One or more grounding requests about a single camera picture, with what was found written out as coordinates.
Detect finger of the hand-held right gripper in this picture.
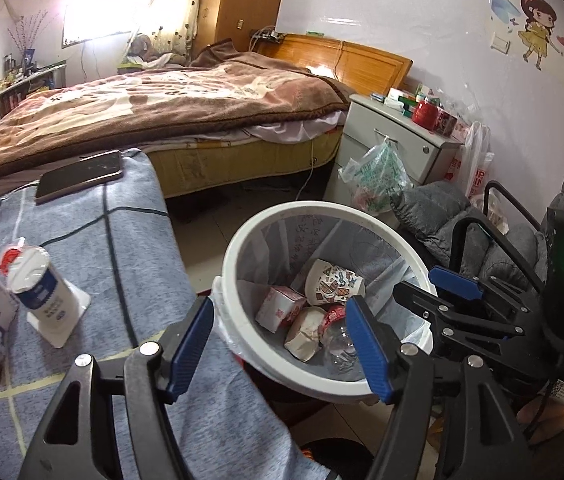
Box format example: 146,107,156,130
429,266,545,321
393,281,557,371

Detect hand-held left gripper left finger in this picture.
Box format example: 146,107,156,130
17,296,215,480

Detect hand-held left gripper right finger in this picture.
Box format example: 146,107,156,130
344,296,545,480

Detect white round waste bin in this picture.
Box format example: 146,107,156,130
222,201,437,395

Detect white blue-print plastic cup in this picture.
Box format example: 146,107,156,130
8,245,74,328

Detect clear plastic bottle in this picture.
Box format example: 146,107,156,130
319,317,367,381

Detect grey padded chair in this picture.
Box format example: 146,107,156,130
449,180,550,281

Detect round red lid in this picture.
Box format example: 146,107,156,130
323,303,350,328

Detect crumpled white carton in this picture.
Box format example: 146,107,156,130
283,305,330,362

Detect printed paper cup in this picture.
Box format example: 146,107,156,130
304,258,367,307

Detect small pink carton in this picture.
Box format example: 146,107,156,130
254,285,309,331

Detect blue plaid blanket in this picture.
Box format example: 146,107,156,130
0,149,333,480

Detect white red-print plastic bag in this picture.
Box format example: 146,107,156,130
444,121,493,201

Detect green-print hanging plastic bag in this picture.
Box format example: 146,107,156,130
338,140,413,213

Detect translucent plastic bin liner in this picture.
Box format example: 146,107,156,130
210,212,435,356

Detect white nightstand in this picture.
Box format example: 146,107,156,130
324,94,465,206

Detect pink box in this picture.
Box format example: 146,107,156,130
436,109,465,138

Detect red cup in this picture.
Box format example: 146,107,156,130
412,99,442,131

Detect yellow mattress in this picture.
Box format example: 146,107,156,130
149,127,345,198

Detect green and white box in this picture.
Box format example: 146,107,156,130
384,87,420,111

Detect red and white foil lid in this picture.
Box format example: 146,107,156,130
0,237,28,276

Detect dark smartphone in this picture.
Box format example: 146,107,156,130
34,150,125,206

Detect white bed sheet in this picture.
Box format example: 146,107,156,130
247,110,347,143

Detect wooden headboard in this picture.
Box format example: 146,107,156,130
254,34,413,96

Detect bed with brown blanket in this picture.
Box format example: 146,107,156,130
0,40,353,188

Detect brown teddy bear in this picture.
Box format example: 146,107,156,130
127,34,187,68

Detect cluttered side desk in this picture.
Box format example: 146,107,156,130
0,60,68,116

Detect window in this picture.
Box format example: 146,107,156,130
61,0,155,50

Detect dotted curtain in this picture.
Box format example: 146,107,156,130
149,0,207,56

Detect wooden wardrobe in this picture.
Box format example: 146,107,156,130
197,0,293,53

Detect decorative purple branches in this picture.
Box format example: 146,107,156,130
7,10,53,58

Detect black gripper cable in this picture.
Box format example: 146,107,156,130
522,325,564,446

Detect white charging cable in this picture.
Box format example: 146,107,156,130
297,137,317,201

